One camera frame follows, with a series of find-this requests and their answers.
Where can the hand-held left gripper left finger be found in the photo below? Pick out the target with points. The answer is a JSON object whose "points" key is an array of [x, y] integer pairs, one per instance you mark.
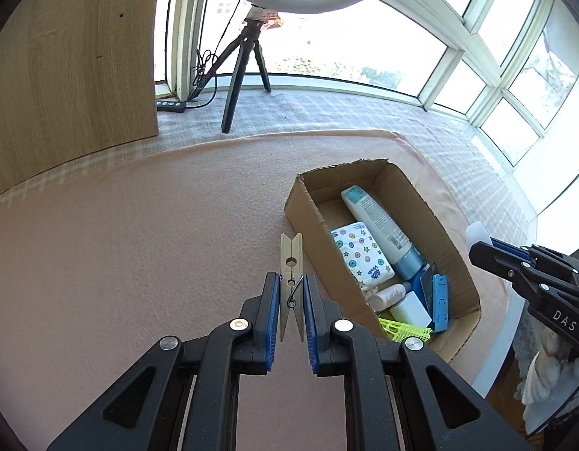
{"points": [[272, 319]]}

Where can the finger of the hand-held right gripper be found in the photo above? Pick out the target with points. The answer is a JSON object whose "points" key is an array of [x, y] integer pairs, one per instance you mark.
{"points": [[510, 248], [515, 272]]}

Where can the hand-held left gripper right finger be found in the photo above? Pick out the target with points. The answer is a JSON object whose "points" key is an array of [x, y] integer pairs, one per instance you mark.
{"points": [[310, 324]]}

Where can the small white cap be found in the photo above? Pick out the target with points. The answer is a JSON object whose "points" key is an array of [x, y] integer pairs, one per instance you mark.
{"points": [[478, 232]]}

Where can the wooden clothespin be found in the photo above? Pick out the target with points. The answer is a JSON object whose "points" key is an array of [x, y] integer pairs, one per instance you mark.
{"points": [[292, 249]]}

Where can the blue phone stand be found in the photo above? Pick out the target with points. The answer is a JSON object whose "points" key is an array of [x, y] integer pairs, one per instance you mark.
{"points": [[440, 305]]}

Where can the small pink bottle grey cap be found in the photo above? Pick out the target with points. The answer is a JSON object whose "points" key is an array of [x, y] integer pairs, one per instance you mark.
{"points": [[388, 296]]}

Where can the patterned tissue pack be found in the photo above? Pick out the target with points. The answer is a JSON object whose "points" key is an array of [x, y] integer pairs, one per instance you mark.
{"points": [[360, 253]]}

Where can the black card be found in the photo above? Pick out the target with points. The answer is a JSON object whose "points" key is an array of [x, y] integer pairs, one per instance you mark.
{"points": [[426, 286]]}

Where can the yellow-green plastic comb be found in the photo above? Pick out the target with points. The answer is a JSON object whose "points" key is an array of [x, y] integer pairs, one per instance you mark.
{"points": [[402, 330]]}

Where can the white soap block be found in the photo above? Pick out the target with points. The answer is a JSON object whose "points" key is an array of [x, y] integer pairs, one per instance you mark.
{"points": [[409, 310]]}

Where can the white lotion bottle blue cap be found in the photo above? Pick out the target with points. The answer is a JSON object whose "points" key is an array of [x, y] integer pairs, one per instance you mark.
{"points": [[376, 221]]}

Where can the cardboard box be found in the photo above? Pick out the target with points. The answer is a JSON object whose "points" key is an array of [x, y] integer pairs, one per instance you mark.
{"points": [[402, 188]]}

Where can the person's right hand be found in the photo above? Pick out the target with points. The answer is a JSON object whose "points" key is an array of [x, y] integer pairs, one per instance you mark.
{"points": [[545, 376]]}

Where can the pink mat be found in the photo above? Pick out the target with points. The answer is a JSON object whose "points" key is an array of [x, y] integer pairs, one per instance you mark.
{"points": [[129, 268]]}

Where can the checked cloth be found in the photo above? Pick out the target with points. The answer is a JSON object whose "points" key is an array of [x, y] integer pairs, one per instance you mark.
{"points": [[364, 117]]}

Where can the black tripod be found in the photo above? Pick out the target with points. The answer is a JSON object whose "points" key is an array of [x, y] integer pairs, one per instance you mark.
{"points": [[233, 98]]}

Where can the black inline remote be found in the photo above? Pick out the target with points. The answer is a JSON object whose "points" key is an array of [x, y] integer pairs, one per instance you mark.
{"points": [[171, 106]]}

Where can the crumpled pink wrapper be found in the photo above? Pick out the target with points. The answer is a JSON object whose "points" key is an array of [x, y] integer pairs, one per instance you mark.
{"points": [[270, 22]]}

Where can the large wooden board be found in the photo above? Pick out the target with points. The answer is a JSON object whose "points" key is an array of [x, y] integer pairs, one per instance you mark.
{"points": [[73, 80]]}

